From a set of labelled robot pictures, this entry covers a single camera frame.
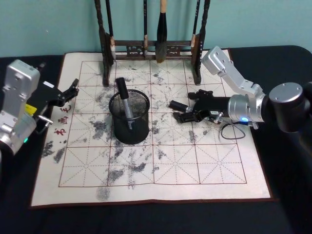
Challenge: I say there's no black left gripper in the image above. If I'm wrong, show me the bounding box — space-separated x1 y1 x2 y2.
25 78 80 116

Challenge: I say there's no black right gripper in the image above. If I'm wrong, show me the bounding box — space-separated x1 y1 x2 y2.
172 89 232 124

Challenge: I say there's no short black marker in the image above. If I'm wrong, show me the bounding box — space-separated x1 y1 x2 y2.
169 99 195 113

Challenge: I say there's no black and silver marker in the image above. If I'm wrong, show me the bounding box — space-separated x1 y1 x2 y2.
115 77 135 133

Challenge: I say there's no dark wooden brush rack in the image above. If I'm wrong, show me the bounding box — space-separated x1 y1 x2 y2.
94 0 211 87

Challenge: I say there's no cream grid calligraphy mat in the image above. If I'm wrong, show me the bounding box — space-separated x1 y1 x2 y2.
28 48 279 208

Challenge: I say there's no black mesh pen holder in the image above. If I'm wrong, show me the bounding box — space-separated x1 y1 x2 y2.
108 89 151 145

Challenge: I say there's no large dark-bristled calligraphy brush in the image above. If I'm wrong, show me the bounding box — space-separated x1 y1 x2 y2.
155 0 169 64

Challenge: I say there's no black table cloth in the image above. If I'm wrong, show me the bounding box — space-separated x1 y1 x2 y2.
0 45 312 234

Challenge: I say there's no right gripper thin cable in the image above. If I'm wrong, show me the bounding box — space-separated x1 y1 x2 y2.
220 121 246 141

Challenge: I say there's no thin black-handled calligraphy brush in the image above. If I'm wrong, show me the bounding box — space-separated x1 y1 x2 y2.
105 0 117 66
142 0 149 59
190 0 201 56

